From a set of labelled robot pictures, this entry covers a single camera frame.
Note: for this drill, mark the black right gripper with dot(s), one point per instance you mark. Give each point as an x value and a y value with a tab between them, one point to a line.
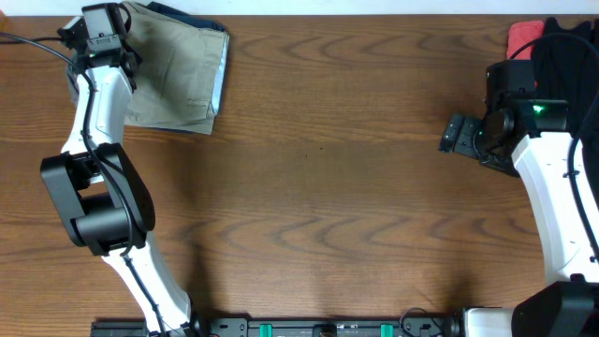
458	137

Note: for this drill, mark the light khaki shorts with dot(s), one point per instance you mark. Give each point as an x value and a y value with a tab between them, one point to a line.
181	76

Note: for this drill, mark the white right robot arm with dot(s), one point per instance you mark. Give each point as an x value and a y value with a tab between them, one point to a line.
525	136

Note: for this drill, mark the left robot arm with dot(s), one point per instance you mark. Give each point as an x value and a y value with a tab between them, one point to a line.
101	200

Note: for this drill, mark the red cloth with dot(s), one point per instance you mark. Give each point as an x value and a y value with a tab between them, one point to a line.
521	33

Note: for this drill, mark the black cloth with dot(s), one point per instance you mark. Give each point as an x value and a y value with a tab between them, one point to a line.
567	70

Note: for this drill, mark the folded navy blue shorts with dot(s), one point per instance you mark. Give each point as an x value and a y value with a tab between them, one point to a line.
184	17

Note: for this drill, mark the folded grey shorts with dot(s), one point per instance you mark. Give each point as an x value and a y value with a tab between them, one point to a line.
72	85

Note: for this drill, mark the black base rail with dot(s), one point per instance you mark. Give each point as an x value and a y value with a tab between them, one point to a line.
410	325

